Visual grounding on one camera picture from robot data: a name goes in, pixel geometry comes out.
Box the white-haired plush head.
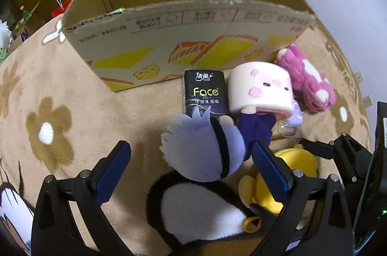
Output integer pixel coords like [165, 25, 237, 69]
[0, 20, 14, 45]

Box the magenta and white plush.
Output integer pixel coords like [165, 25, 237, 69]
[276, 44, 337, 113]

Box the small lilac plush charm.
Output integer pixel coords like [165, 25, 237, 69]
[284, 103, 303, 127]

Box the cream pink-cheeked cylinder plush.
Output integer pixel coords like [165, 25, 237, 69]
[227, 60, 295, 117]

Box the printed cardboard box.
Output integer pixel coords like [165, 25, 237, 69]
[60, 0, 316, 92]

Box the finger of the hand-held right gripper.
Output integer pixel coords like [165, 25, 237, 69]
[249, 203, 285, 217]
[298, 132, 374, 184]

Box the lilac-haired blindfolded plush doll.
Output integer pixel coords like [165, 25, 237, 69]
[160, 105, 277, 182]

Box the open brown cardboard box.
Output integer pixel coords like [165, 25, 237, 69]
[7, 22, 34, 51]

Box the black tissue pack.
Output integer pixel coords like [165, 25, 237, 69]
[182, 69, 232, 119]

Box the yellow plush toy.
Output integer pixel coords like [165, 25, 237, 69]
[238, 144, 318, 233]

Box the beige floral printed blanket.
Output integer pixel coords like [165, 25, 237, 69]
[0, 14, 372, 256]

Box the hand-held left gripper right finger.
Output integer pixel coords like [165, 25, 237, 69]
[246, 141, 353, 256]

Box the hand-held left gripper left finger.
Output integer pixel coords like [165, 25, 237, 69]
[31, 140, 132, 256]

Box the red paper bag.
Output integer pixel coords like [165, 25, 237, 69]
[51, 0, 76, 18]

